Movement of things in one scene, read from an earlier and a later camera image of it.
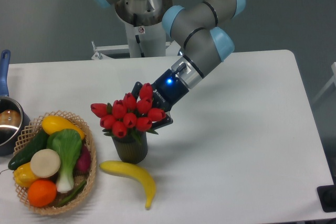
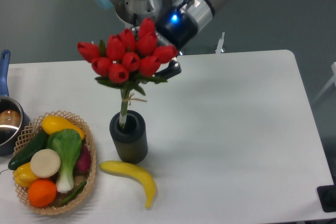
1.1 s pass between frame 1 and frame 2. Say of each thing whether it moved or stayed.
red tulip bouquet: moved
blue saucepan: stayed
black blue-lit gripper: moved
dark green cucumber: stayed
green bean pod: stayed
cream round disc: stayed
